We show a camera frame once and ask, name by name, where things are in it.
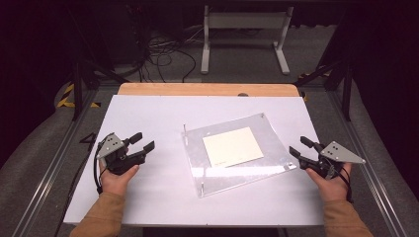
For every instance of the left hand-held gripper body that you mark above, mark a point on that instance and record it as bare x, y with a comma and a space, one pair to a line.
113, 149

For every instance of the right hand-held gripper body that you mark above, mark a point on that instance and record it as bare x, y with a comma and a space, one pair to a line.
339, 154

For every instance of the clear acrylic photo frame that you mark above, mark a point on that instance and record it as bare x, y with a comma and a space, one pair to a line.
273, 144

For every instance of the printed photo card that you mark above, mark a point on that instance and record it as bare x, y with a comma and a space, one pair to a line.
232, 146

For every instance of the person's left hand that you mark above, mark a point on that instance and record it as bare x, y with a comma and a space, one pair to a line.
115, 184

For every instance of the person's right hand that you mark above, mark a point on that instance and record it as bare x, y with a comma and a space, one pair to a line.
334, 189

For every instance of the white board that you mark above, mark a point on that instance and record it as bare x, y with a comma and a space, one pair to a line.
151, 197

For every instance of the black metal stand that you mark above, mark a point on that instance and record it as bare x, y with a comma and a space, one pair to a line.
79, 89
346, 89

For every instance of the yellow black floor tape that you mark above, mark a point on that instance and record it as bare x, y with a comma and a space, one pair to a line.
67, 95

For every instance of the aluminium floor rail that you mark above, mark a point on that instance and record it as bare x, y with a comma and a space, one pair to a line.
49, 171
372, 174

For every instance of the white metal desk frame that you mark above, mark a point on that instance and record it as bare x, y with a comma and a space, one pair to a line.
247, 21

